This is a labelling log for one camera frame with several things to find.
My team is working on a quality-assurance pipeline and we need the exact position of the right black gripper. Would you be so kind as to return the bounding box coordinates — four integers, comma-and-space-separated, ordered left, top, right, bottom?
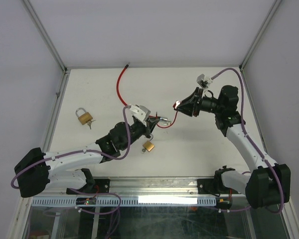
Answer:
173, 87, 223, 117

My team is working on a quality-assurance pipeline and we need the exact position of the red thin-cable padlock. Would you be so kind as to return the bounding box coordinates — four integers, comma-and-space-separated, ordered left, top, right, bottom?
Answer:
149, 101, 182, 129

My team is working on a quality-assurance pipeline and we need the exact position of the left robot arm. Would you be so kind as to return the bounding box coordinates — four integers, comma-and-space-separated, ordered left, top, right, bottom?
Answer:
11, 117, 159, 198

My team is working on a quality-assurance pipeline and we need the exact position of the open brass padlock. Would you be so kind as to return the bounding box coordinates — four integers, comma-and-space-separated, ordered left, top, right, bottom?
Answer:
142, 134, 154, 153

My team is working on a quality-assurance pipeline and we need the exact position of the closed brass padlock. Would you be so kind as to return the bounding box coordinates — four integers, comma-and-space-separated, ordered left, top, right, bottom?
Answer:
75, 107, 95, 129

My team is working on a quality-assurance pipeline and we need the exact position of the thick red cable lock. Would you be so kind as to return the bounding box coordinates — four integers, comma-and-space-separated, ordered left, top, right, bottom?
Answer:
116, 63, 172, 126

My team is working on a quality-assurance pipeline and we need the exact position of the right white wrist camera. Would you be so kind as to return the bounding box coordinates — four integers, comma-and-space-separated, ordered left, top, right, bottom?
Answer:
196, 74, 213, 90

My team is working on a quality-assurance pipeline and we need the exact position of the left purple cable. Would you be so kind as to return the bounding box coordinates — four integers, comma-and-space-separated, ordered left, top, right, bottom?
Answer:
10, 106, 134, 189

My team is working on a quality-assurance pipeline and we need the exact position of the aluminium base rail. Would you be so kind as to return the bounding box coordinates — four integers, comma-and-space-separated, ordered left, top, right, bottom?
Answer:
22, 175, 255, 198

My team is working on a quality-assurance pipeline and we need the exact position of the white slotted cable duct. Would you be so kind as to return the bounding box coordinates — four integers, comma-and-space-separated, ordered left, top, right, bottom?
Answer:
31, 195, 216, 208

